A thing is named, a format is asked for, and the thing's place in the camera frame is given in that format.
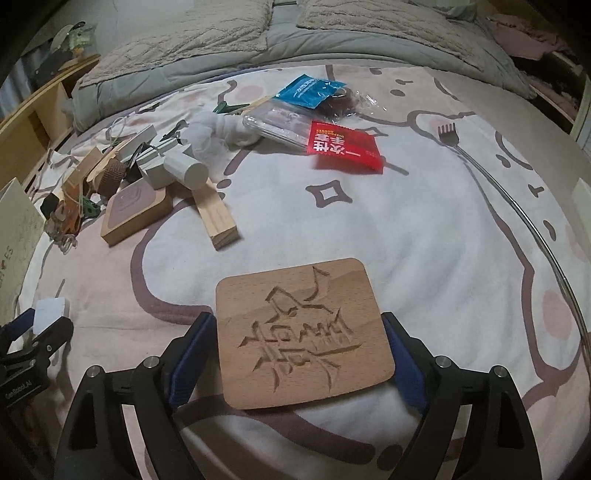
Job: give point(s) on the grey quilt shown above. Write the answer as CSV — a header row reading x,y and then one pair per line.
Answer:
x,y
152,87

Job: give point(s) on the wooden bed frame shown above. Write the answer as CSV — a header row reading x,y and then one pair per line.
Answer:
x,y
565,92

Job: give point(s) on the brown tape roll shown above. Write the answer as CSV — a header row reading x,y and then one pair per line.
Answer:
x,y
113,177

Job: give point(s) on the printed blanket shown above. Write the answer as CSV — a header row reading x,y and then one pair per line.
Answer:
x,y
323,221

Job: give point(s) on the white rectangular adapter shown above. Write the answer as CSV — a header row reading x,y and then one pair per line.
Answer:
x,y
138,136

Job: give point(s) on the carved wooden plaque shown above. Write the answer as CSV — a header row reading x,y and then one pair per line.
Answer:
x,y
300,300

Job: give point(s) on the metal back scratcher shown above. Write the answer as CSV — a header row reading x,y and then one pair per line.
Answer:
x,y
466,154

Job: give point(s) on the green toy soldier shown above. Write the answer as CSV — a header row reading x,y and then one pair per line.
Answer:
x,y
87,210

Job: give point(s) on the long wooden block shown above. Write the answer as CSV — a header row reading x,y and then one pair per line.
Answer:
x,y
214,214

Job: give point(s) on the brown round item in wrapper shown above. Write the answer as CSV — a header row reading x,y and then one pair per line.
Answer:
x,y
339,104

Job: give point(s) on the clear plastic bag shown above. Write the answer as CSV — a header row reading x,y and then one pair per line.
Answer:
x,y
277,122

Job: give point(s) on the beige quilted blanket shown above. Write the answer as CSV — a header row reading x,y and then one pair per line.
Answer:
x,y
194,27
392,23

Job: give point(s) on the white storage box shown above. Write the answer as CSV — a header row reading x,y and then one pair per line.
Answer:
x,y
18,240

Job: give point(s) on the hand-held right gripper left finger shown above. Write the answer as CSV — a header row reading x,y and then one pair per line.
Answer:
x,y
187,369

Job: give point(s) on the white cylinder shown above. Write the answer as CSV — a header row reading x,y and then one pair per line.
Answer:
x,y
187,168

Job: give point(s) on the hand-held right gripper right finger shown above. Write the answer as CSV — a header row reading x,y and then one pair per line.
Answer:
x,y
411,378

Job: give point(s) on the wooden shelf unit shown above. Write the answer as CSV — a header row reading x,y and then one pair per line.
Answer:
x,y
51,90

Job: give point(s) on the clear plastic frame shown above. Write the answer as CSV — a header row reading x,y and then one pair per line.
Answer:
x,y
64,237

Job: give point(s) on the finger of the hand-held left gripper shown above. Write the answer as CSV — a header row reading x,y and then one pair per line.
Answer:
x,y
53,339
18,323

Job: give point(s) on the bright red packet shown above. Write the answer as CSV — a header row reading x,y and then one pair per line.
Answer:
x,y
344,147

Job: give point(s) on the square wooden block pink face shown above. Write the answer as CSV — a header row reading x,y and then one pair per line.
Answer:
x,y
134,207

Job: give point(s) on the small white box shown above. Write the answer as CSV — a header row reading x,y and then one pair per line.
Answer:
x,y
51,311

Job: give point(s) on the grey white plastic block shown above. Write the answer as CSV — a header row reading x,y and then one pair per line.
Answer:
x,y
152,168

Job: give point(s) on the white mesh cloth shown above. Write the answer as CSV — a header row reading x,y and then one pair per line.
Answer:
x,y
217,129

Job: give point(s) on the pink cloth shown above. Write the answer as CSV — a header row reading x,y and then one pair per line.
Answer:
x,y
531,37

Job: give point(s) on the green clothespin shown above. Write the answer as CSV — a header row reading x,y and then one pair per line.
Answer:
x,y
228,107

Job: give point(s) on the blue packet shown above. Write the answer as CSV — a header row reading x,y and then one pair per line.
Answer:
x,y
304,90

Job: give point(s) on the light wooden piece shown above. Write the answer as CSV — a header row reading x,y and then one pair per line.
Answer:
x,y
85,170

